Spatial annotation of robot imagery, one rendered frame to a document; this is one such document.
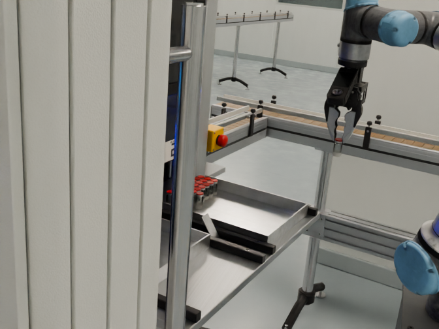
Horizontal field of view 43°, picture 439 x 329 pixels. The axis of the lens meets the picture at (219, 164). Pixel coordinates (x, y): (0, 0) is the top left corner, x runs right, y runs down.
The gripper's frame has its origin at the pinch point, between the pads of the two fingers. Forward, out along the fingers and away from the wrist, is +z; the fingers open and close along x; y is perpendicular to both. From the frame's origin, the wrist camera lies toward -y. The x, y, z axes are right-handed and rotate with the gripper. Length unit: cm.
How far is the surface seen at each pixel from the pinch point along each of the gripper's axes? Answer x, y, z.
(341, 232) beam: 14, 78, 70
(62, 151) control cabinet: -7, -105, -32
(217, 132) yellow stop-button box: 43.3, 15.2, 12.7
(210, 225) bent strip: 21.3, -26.9, 20.0
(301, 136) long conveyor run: 37, 79, 32
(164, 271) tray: 19, -50, 20
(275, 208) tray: 15.2, 0.4, 25.2
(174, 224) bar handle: -7, -87, -17
